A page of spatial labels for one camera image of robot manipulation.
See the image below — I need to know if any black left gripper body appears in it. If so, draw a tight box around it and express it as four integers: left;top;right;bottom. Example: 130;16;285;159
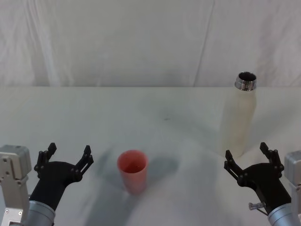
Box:
30;161;82;210

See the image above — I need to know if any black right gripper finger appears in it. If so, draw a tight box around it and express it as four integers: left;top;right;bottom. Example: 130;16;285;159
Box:
259;142;285;179
223;149;249;187

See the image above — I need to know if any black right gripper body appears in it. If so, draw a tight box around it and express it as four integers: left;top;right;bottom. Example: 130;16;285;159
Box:
238;161;293;212

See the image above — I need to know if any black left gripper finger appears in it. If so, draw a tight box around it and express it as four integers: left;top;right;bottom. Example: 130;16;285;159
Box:
70;145;94;183
34;142;58;177

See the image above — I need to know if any cream vacuum bottle steel neck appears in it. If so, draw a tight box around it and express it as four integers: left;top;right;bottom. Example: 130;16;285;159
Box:
217;71;258;159

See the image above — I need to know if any white table cloth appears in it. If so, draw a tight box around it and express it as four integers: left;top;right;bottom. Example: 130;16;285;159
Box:
0;85;301;226

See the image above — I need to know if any pink plastic cup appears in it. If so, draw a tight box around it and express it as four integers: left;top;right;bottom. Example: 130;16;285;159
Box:
117;149;149;195

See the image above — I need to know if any white backdrop curtain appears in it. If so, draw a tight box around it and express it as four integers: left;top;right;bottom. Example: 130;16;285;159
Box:
0;0;301;89

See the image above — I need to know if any thin cable with silver plug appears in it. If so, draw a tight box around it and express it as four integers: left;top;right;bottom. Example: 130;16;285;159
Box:
248;202;269;216

